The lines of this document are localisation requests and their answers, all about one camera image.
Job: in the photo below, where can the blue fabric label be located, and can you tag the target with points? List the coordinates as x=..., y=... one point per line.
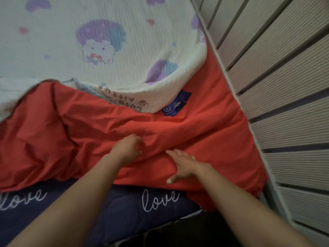
x=177, y=104

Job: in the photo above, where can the red blanket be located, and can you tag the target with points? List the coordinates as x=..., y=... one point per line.
x=77, y=131

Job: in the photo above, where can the person's right hand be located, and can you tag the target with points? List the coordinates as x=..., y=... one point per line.
x=187, y=169

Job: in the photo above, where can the person's left forearm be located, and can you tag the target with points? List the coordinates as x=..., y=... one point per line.
x=69, y=206

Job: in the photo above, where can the white bed frame rail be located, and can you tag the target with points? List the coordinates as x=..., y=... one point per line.
x=276, y=205

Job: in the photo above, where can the navy script print bed sheet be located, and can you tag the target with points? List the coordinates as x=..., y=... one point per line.
x=123, y=213

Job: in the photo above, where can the person's left fingers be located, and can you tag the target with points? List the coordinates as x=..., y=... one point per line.
x=138, y=146

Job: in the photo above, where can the person's right forearm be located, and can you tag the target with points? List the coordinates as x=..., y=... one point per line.
x=246, y=210

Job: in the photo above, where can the white cartoon print quilt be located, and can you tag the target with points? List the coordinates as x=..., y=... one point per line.
x=108, y=35

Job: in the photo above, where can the person's left hand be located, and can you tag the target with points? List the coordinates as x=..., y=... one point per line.
x=125, y=149

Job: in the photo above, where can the person's right thumb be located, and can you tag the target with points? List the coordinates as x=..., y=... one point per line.
x=175, y=178

